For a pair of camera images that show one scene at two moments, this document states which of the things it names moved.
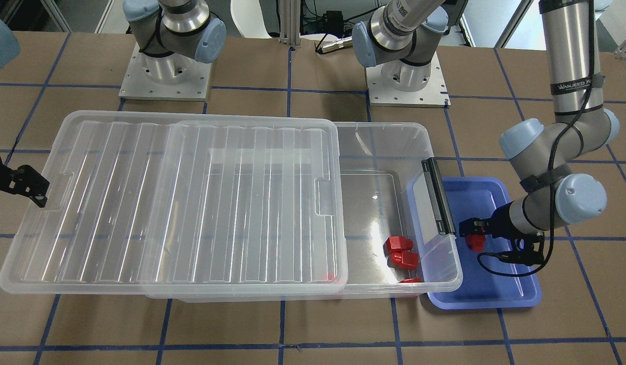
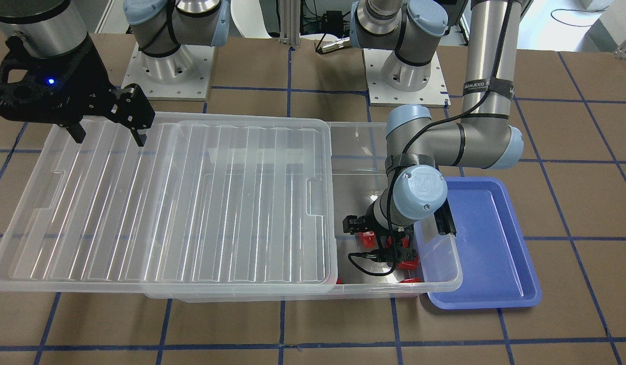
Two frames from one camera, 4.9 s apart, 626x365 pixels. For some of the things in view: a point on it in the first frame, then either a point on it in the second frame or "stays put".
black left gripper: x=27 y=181 → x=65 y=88
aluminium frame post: x=289 y=22 stays put
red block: x=476 y=242 → x=368 y=238
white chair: x=248 y=15 stays put
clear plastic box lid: x=145 y=202 stays put
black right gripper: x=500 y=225 → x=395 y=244
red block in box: x=404 y=260 stays put
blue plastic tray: x=472 y=197 stays put
